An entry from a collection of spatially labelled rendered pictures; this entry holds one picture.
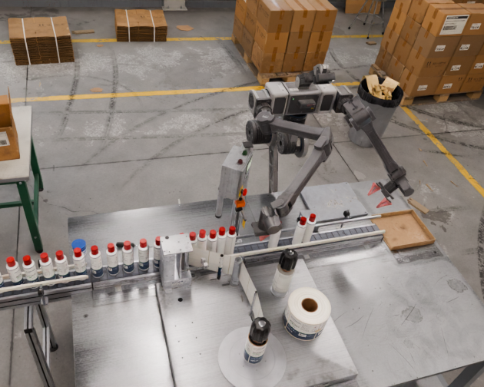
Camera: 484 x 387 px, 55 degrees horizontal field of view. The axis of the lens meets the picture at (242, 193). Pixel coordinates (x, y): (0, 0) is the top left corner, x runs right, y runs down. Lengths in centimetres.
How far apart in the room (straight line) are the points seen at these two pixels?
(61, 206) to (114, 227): 140
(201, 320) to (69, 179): 236
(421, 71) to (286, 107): 336
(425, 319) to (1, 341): 252
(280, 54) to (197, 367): 417
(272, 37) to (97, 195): 268
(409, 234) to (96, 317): 185
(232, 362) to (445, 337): 111
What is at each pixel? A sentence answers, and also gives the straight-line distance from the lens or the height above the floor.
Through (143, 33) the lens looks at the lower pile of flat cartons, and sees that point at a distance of 641.
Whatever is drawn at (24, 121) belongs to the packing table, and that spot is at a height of 78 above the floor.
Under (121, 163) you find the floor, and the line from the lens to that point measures 440.
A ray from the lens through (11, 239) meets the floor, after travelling 389.
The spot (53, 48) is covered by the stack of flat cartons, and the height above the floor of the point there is 17.
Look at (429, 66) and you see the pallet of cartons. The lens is 586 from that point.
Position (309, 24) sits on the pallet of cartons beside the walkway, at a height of 72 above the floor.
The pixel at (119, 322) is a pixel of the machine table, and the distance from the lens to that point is 233.
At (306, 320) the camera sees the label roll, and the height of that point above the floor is 102.
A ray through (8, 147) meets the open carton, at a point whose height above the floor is 88.
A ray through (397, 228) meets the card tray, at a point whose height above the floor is 83.
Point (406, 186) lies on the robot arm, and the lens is 250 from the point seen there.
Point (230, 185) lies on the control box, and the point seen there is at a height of 137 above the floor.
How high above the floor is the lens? 282
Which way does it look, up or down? 43 degrees down
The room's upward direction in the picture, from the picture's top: 9 degrees clockwise
